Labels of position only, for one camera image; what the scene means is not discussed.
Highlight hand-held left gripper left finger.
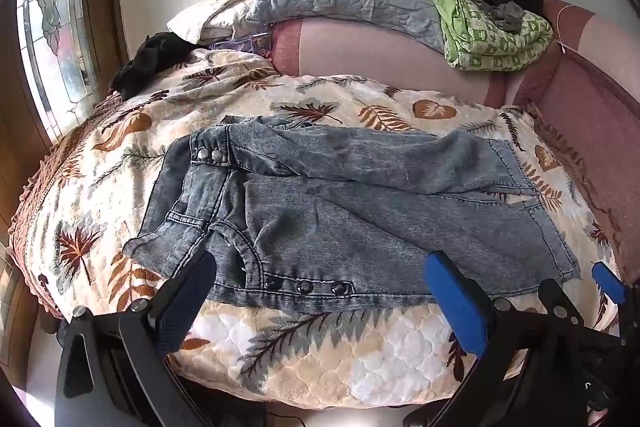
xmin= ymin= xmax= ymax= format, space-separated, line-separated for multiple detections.
xmin=54 ymin=247 xmax=217 ymax=427

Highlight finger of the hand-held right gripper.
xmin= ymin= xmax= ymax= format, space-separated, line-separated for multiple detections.
xmin=591 ymin=261 xmax=640 ymax=344

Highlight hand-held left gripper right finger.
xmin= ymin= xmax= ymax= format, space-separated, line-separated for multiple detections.
xmin=404 ymin=251 xmax=587 ymax=427

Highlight grey-blue denim pants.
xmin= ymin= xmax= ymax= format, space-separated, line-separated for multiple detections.
xmin=122 ymin=114 xmax=583 ymax=313

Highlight leaf-print fleece blanket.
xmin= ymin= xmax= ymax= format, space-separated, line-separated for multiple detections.
xmin=10 ymin=47 xmax=626 ymax=413

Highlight crumpled black garment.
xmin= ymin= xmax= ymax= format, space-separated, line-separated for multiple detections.
xmin=109 ymin=32 xmax=198 ymax=102

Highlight purple plastic package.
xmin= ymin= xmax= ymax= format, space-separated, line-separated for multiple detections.
xmin=210 ymin=32 xmax=275 ymax=58

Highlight green patterned blanket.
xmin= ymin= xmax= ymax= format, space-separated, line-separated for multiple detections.
xmin=412 ymin=0 xmax=555 ymax=72

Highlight pink padded bed surround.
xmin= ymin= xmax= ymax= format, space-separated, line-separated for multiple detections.
xmin=270 ymin=0 xmax=640 ymax=275

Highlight small grey cloth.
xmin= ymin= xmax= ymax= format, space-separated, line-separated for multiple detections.
xmin=492 ymin=2 xmax=526 ymax=34

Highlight stained glass window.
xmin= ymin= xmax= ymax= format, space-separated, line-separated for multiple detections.
xmin=16 ymin=0 xmax=103 ymax=140

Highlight thin white cord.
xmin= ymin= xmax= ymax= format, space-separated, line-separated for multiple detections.
xmin=552 ymin=4 xmax=576 ymax=56

